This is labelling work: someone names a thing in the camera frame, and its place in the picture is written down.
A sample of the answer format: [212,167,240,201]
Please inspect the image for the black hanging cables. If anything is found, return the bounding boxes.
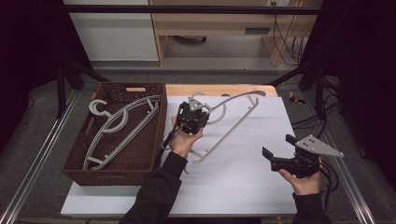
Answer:
[271,1,307,67]

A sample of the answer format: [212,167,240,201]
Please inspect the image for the person's left hand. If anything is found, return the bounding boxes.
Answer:
[169,116,204,160]

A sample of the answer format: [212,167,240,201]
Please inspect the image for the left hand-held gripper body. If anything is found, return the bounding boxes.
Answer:
[176,96,211,135]

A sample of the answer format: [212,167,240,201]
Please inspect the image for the black floor cables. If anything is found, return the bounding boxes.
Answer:
[290,77,341,135]

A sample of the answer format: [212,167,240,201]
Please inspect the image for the right hand-held gripper cable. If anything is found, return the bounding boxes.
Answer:
[318,161,341,216]

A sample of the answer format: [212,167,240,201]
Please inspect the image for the aluminium frame rail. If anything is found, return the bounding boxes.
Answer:
[0,90,79,224]
[303,92,378,224]

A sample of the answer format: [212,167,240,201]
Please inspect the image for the white board mat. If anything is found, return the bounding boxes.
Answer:
[60,95,297,217]

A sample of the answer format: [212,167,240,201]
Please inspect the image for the person's right hand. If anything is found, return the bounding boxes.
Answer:
[278,168,322,196]

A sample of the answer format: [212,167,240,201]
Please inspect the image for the light wooden desk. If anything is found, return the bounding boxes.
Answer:
[148,0,325,67]

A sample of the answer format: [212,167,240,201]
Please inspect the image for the black horizontal frame bar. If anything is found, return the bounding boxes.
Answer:
[62,4,325,16]

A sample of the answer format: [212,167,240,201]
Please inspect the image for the black curtain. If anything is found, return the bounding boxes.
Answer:
[300,0,396,190]
[0,0,92,155]

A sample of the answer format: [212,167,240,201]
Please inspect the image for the brown woven basket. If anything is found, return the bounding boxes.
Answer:
[61,81,168,187]

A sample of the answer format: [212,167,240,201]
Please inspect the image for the black metal stand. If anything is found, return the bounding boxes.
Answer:
[267,59,328,121]
[55,59,110,119]

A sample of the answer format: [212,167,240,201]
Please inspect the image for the yellow and black tool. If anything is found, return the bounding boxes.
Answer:
[288,91,306,105]

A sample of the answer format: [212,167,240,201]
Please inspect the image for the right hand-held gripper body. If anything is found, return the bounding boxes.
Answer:
[270,133,345,179]

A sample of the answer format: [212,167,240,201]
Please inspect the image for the grey plastic clothes hanger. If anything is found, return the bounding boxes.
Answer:
[82,94,163,172]
[186,90,267,165]
[82,95,163,172]

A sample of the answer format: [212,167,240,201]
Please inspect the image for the white cabinet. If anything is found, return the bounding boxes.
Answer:
[63,0,160,62]

